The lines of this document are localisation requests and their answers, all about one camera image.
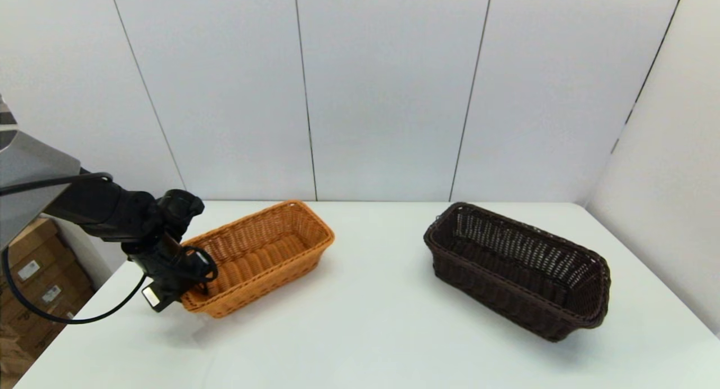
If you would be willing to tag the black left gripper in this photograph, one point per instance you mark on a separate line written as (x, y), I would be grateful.
(166, 262)

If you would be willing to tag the orange wicker basket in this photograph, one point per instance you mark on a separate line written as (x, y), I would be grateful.
(264, 254)

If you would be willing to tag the dark brown wicker basket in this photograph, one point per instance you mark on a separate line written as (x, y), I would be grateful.
(506, 299)

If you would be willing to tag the brown cardboard box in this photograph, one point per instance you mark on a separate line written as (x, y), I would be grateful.
(39, 254)
(53, 335)
(34, 302)

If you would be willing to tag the crumpled brown cardboard sheet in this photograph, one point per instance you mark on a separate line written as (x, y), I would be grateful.
(11, 349)

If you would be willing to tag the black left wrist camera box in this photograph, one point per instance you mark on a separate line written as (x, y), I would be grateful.
(163, 299)

